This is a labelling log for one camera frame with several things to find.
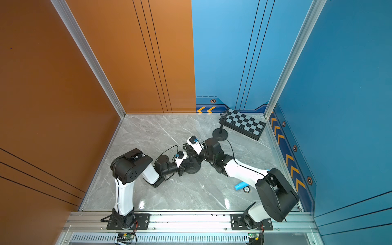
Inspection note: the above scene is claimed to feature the light blue tube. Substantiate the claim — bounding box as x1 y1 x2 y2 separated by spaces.
234 182 249 190

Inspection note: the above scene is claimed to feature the right circuit board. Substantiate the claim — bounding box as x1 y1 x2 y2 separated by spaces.
247 233 264 245

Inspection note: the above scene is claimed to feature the folded chess board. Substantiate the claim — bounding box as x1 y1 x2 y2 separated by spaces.
224 109 266 141

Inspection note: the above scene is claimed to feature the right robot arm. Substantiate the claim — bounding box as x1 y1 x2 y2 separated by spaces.
183 136 300 230

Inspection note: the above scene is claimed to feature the black round stand base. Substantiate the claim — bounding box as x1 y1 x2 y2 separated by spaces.
212 128 228 141

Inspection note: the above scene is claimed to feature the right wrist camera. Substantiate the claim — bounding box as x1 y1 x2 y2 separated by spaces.
186 136 204 155

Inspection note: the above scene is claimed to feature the circuit board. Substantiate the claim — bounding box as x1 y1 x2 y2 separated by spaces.
247 233 264 245
115 233 137 245

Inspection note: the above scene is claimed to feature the black mic clip pole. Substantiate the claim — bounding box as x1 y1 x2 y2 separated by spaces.
219 112 228 134

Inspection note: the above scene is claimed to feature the left circuit board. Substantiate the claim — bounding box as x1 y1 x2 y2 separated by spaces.
115 233 137 245

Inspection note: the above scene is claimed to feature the aluminium front rail frame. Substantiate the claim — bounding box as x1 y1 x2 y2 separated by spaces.
57 210 323 245

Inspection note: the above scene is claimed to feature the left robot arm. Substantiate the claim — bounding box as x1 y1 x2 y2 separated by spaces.
101 149 201 230

